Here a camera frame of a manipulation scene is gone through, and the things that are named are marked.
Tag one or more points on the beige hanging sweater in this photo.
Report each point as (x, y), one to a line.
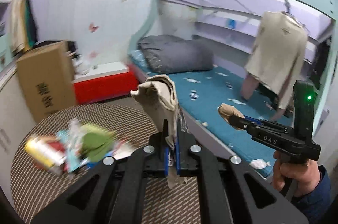
(278, 54)

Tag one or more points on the red snack bag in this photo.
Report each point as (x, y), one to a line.
(50, 153)

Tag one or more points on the grey folded duvet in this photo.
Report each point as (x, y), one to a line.
(167, 54)

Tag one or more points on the red storage bench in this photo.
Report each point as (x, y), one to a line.
(106, 81)

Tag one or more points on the green leaf plush toy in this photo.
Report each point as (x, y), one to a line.
(96, 142)

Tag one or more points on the beige cloth rag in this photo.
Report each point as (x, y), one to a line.
(158, 98)

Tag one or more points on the white bag on bench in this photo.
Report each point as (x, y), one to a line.
(82, 67)

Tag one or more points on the blue white paper carton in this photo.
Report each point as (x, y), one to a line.
(119, 149)

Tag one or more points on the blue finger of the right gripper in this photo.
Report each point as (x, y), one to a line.
(245, 123)
(269, 124)

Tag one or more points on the striped white leaflet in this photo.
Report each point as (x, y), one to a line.
(72, 141)

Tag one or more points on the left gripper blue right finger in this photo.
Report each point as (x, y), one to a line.
(177, 154)

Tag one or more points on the yellow white tall box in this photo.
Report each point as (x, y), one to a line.
(30, 149)

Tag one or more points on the white wardrobe doors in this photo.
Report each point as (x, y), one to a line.
(101, 28)

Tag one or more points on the white low cabinet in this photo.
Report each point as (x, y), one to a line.
(16, 122)

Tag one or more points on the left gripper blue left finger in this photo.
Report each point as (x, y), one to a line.
(165, 147)

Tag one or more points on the hanging clothes on rack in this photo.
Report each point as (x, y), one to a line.
(21, 26)

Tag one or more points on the brown cardboard box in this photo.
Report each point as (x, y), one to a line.
(45, 75)

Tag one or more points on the person's right hand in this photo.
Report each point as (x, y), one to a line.
(307, 175)

